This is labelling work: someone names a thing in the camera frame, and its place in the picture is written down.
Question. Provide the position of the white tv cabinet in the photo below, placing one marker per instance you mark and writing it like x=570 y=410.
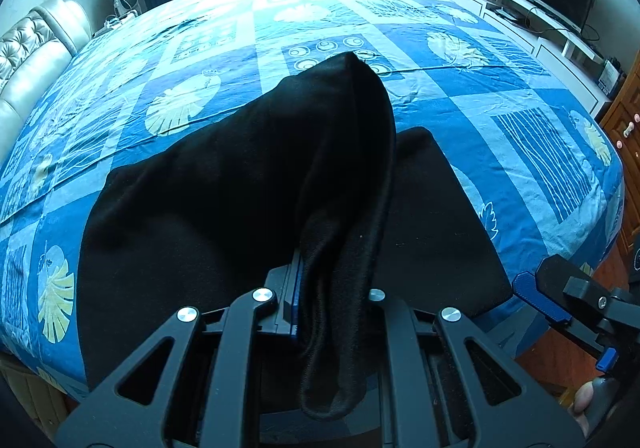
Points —
x=561 y=51

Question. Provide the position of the brown wooden drawer chest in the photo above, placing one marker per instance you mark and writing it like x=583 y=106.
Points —
x=621 y=124

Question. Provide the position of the cream tufted leather headboard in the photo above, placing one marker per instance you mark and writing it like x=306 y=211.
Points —
x=35 y=63

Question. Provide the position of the black pants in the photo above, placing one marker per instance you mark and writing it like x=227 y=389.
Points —
x=316 y=169

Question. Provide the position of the blue patterned bed sheet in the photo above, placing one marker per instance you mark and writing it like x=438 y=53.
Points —
x=538 y=170

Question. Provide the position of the right hand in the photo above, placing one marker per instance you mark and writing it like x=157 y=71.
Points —
x=582 y=401

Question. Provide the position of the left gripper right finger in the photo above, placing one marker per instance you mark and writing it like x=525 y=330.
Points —
x=377 y=295

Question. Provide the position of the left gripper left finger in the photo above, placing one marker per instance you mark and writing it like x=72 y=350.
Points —
x=286 y=284

